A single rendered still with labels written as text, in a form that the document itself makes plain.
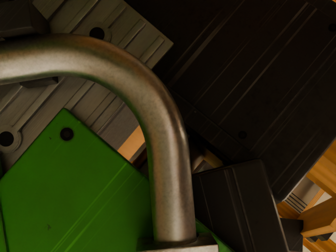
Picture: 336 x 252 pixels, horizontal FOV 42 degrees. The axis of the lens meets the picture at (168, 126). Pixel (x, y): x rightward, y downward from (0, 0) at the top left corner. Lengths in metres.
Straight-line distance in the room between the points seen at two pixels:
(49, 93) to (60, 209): 0.09
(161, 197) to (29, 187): 0.10
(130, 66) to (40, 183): 0.11
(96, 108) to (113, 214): 0.08
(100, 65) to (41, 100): 0.07
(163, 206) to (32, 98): 0.14
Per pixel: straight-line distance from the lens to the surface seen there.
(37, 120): 0.36
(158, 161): 0.30
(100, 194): 0.34
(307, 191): 9.54
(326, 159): 1.13
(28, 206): 0.35
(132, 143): 1.16
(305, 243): 4.52
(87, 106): 0.36
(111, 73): 0.30
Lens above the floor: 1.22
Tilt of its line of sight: 15 degrees down
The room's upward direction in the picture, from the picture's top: 130 degrees clockwise
